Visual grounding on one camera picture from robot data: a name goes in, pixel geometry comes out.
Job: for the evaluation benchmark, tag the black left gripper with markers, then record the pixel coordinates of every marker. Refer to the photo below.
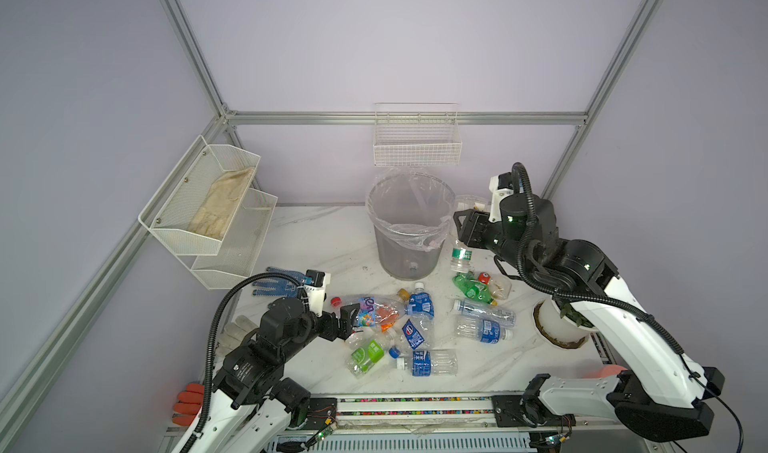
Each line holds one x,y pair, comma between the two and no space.
331,331

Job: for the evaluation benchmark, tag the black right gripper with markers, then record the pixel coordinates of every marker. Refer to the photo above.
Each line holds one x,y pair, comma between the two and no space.
465,223

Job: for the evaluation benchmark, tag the white cap blue label bottle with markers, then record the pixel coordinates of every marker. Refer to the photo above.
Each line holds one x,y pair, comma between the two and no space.
420,302

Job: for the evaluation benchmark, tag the clear bottle blue label front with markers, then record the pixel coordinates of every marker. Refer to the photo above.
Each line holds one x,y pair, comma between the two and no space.
426,363

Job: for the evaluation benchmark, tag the clear bottle green cap blue label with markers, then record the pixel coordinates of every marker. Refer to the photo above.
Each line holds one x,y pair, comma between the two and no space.
482,330

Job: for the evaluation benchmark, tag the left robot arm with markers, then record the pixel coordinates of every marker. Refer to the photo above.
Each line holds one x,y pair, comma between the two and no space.
247,399

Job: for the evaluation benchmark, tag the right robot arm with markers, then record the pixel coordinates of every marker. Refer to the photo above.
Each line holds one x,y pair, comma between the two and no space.
662,394

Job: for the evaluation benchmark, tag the grey mesh waste bin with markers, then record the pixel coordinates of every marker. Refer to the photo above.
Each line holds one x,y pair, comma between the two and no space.
405,264

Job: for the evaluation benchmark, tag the colourful label clear bottle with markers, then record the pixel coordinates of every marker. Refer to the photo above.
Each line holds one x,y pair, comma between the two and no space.
367,315

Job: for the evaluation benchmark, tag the yellow cap orange bottle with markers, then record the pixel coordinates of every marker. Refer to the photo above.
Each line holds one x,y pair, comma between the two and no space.
390,309

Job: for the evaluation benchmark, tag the bright green label bottle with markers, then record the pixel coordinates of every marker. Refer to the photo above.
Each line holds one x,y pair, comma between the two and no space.
368,351

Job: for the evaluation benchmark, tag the green crushed plastic bottle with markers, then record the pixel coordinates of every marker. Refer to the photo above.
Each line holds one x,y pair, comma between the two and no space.
473,289

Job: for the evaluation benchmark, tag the crushed bottle blue red label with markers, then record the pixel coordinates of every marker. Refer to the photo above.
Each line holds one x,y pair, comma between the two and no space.
418,332

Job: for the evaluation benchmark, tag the blue dotted work glove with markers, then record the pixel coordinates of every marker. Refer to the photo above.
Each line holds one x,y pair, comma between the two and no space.
280,287

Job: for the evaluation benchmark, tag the red label purple cap bottle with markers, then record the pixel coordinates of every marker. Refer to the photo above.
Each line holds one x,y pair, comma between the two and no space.
498,286

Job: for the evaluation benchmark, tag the clear bottle lying right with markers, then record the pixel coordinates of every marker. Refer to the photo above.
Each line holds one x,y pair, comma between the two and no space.
475,309

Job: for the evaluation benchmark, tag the white knit glove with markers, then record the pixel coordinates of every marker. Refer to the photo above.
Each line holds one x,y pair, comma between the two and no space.
234,333

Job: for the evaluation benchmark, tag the potted green plant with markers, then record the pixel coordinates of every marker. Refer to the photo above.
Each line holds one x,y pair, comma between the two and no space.
557,329

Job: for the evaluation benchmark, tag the beige cloth in shelf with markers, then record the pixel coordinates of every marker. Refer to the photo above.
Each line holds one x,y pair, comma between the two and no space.
214,216

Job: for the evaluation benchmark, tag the orange rubber glove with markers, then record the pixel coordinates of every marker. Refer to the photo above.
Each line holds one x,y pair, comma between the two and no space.
188,405

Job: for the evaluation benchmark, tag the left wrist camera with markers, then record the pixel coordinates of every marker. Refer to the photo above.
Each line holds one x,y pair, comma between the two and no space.
315,290

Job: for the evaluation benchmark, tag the white wire wall basket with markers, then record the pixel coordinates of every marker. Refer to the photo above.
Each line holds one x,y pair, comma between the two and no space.
416,145

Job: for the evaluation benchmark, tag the aluminium rail with beads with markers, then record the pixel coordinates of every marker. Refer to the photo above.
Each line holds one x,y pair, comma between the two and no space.
411,411

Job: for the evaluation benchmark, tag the white mesh wall shelf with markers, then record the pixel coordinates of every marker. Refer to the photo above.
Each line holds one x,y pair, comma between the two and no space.
216,264

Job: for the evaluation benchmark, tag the horizontal aluminium frame bar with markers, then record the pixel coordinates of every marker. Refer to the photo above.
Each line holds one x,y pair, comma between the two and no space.
556,118

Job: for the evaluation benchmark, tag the aluminium frame post right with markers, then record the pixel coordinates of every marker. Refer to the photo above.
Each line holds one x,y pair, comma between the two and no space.
629,43

